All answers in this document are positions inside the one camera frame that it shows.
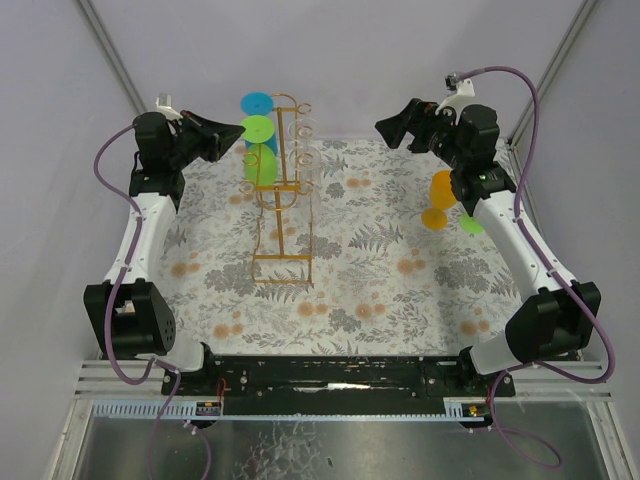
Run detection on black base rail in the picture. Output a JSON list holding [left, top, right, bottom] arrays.
[[161, 352, 515, 417]]

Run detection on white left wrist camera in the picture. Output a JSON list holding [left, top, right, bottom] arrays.
[[155, 93, 182, 121]]

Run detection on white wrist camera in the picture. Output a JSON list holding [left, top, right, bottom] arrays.
[[155, 93, 182, 121], [436, 73, 475, 116]]

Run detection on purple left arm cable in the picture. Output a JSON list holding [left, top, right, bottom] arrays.
[[93, 124, 214, 480]]

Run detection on green plastic wine glass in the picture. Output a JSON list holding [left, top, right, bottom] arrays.
[[243, 144, 278, 187], [459, 214, 484, 235]]

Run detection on blue plastic wine glass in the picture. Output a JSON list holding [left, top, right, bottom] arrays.
[[240, 91, 278, 154]]

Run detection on front clear wine glass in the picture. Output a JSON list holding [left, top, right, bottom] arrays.
[[298, 180, 322, 227]]

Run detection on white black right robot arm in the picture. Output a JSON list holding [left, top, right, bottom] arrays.
[[375, 98, 601, 375]]

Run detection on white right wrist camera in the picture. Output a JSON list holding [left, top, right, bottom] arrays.
[[436, 73, 475, 116]]

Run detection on gold wire wine glass rack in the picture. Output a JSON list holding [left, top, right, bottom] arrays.
[[240, 93, 314, 286]]

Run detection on rear clear wine glass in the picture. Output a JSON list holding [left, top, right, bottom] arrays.
[[287, 117, 318, 149]]

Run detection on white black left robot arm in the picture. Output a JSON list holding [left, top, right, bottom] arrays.
[[83, 107, 244, 385]]

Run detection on floral patterned table mat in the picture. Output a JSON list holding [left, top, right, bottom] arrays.
[[159, 141, 520, 355]]

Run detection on orange plastic wine glass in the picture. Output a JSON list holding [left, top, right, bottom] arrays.
[[421, 170, 457, 230]]

